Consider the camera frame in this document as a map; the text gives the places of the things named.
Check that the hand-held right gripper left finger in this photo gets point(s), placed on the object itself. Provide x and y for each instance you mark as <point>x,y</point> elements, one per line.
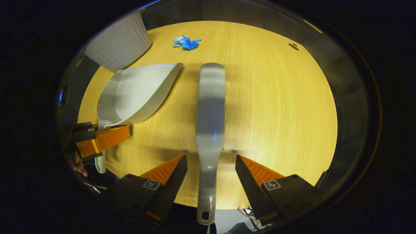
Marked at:
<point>170,191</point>

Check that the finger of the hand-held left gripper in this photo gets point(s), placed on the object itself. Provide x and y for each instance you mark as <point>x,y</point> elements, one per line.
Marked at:
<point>104,139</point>

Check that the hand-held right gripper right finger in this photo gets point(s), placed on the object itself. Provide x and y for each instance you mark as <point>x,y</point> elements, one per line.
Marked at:
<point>250,188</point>

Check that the grey dustpan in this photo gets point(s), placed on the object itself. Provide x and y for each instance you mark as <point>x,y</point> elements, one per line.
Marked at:
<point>136,94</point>

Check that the small grey broom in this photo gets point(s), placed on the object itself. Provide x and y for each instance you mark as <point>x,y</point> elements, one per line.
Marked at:
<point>210,113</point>

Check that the white ribbed garbage bin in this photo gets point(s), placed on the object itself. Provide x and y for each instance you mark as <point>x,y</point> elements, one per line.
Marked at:
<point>118,42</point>

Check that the light blue paper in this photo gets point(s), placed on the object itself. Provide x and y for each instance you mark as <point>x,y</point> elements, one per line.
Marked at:
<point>178,40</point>

